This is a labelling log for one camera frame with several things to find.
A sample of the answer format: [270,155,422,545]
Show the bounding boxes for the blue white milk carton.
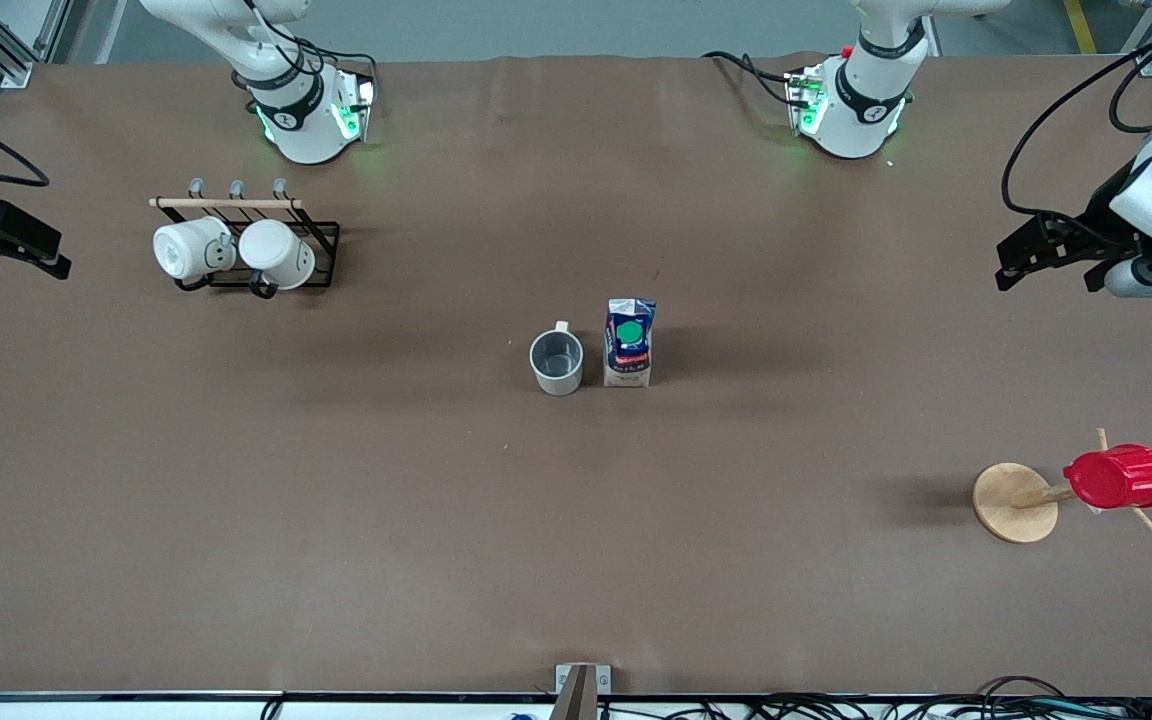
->
[603,297,658,389]

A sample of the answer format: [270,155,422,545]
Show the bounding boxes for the grey ceramic cup with handle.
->
[529,321,585,397]

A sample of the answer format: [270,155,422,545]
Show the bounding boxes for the red plastic cup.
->
[1063,444,1152,510]

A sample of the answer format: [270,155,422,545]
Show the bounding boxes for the wooden cup tree stand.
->
[972,428,1152,545]

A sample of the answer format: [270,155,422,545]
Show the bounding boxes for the white mug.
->
[238,219,317,292]
[153,217,237,283]

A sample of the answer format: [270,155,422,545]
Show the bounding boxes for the brown table cover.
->
[0,52,1152,699]

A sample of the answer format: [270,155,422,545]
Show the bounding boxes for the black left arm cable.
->
[1001,30,1152,241]

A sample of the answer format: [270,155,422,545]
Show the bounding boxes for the black wire mug rack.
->
[149,178,342,299]

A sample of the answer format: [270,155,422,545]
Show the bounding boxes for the black arm base cable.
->
[294,38,379,83]
[703,50,805,107]

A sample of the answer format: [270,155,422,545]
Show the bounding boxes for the white table edge rail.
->
[0,692,1152,720]

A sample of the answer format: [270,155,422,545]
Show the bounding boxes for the tangled black cables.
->
[596,676,1152,720]

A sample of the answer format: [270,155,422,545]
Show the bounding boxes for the metal bracket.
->
[554,663,613,696]

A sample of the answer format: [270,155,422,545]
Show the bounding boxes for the brown camera post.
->
[548,666,599,720]

